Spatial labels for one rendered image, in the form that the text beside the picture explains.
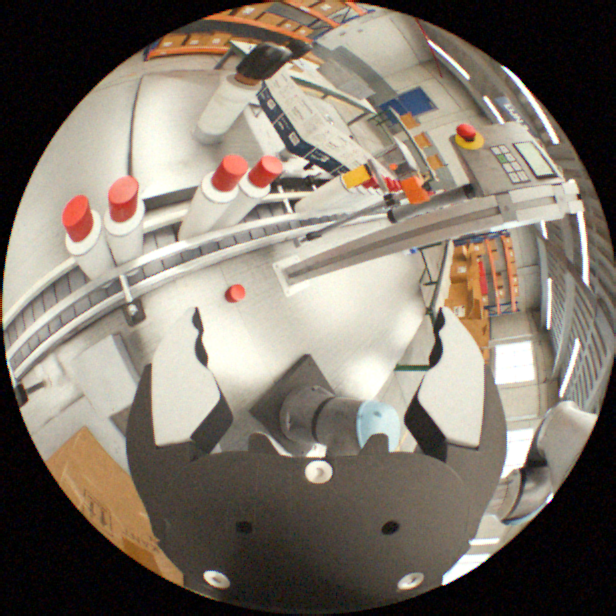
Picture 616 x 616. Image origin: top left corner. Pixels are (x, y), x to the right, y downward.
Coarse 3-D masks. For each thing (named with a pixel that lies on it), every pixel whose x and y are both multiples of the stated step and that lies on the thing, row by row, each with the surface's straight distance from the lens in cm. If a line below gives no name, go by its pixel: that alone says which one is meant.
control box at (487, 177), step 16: (480, 128) 46; (496, 128) 46; (512, 128) 47; (464, 144) 42; (480, 144) 42; (496, 144) 42; (464, 160) 40; (480, 160) 39; (496, 160) 39; (480, 176) 36; (496, 176) 36; (528, 176) 37; (560, 176) 40; (480, 192) 35; (496, 192) 34; (512, 224) 42
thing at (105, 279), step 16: (336, 208) 56; (352, 208) 62; (240, 224) 37; (256, 224) 38; (272, 224) 41; (192, 240) 33; (208, 240) 34; (144, 256) 31; (160, 256) 31; (112, 272) 31; (128, 272) 31; (80, 288) 32; (96, 288) 32; (64, 304) 33; (48, 320) 35; (32, 336) 38; (16, 352) 41
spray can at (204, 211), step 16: (224, 160) 25; (240, 160) 26; (208, 176) 28; (224, 176) 25; (240, 176) 25; (208, 192) 27; (224, 192) 27; (192, 208) 31; (208, 208) 29; (224, 208) 29; (192, 224) 33; (208, 224) 32
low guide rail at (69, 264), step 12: (300, 192) 57; (168, 216) 39; (180, 216) 40; (144, 228) 38; (156, 228) 40; (60, 264) 41; (72, 264) 40; (48, 276) 41; (60, 276) 42; (36, 288) 43; (24, 300) 45; (12, 312) 48
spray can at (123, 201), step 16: (128, 176) 22; (112, 192) 22; (128, 192) 21; (112, 208) 22; (128, 208) 22; (144, 208) 25; (112, 224) 24; (128, 224) 24; (112, 240) 26; (128, 240) 26; (128, 256) 30
